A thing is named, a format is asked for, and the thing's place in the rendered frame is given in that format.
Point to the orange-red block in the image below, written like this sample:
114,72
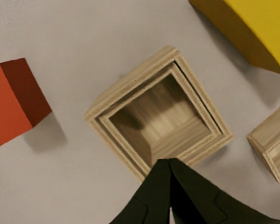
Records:
22,103

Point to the yellow rectangular block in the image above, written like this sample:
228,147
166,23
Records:
252,26

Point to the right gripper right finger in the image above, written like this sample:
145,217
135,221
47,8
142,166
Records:
196,200

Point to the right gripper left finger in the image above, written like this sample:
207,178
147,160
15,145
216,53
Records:
150,203

